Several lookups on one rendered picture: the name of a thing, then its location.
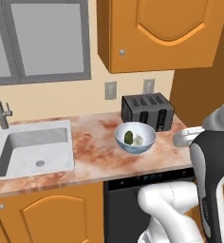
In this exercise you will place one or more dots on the grey-framed window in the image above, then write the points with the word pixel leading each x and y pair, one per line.
pixel 38 39

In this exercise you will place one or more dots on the white sink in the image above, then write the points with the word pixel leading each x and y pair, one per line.
pixel 31 148

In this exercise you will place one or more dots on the orange base cupboard door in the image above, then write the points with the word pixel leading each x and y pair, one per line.
pixel 50 215

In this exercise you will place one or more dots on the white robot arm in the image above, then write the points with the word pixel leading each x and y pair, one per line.
pixel 209 177

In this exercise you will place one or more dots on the blue-white bowl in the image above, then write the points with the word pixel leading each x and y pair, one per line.
pixel 135 137

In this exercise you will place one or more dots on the white garlic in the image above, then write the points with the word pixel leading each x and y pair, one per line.
pixel 138 139

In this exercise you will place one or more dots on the grey cupboard knob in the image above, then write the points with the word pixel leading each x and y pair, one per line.
pixel 122 52
pixel 2 206

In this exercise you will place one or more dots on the grey wall socket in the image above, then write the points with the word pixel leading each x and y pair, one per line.
pixel 110 90
pixel 148 85

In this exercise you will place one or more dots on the dark grey toaster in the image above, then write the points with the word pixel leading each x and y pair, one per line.
pixel 147 110

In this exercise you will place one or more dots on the orange tall side panel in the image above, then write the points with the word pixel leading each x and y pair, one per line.
pixel 209 72

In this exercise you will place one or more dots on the grey tap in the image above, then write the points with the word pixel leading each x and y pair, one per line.
pixel 0 114

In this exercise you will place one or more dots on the green cucumber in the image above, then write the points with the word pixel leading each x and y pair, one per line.
pixel 128 137

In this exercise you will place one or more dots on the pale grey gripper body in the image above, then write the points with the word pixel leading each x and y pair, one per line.
pixel 186 136

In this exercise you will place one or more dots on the orange wall cupboard door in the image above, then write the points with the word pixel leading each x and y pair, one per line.
pixel 167 31

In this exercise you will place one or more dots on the black dishwasher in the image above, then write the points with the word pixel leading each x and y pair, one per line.
pixel 129 205

